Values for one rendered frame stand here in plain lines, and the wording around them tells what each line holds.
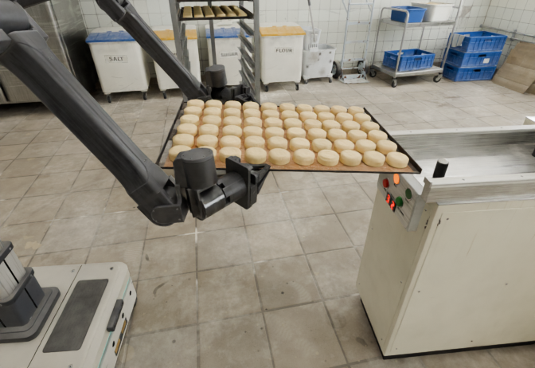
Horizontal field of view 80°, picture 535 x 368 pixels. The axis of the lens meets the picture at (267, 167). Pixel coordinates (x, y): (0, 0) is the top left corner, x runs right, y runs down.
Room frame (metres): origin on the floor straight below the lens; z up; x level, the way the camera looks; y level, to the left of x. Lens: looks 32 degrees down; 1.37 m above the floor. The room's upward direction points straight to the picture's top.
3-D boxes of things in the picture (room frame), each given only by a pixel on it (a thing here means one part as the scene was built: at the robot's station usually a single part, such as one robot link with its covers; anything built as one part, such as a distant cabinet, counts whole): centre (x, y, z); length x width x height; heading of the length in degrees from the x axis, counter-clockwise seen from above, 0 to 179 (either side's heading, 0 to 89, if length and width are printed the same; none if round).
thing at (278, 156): (0.64, -0.03, 1.00); 0.05 x 0.05 x 0.02
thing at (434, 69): (4.60, -1.99, 0.57); 0.85 x 0.58 x 1.13; 108
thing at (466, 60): (4.72, -2.93, 0.30); 0.60 x 0.40 x 0.20; 101
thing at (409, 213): (0.83, -0.42, 0.77); 0.24 x 0.04 x 0.14; 5
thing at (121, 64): (3.95, 1.76, 0.38); 0.64 x 0.54 x 0.77; 14
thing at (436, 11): (4.66, -2.15, 0.89); 0.44 x 0.36 x 0.20; 20
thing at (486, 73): (4.72, -2.93, 0.10); 0.60 x 0.40 x 0.20; 99
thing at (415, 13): (4.52, -1.80, 0.87); 0.40 x 0.30 x 0.16; 15
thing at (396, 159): (0.66, -0.31, 0.98); 0.05 x 0.05 x 0.02
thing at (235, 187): (0.52, 0.08, 1.00); 0.07 x 0.07 x 0.10; 49
